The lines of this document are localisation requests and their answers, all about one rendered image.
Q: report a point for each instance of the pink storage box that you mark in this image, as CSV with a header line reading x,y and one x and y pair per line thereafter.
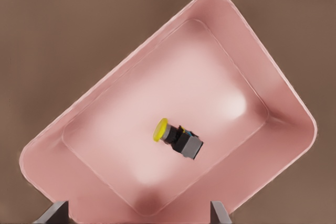
x,y
183,77

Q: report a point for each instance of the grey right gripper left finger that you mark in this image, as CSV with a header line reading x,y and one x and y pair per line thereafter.
x,y
56,212

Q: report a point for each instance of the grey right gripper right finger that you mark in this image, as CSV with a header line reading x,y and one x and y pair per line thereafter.
x,y
220,212

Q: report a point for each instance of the yellow push button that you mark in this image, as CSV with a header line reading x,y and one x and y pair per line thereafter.
x,y
181,140

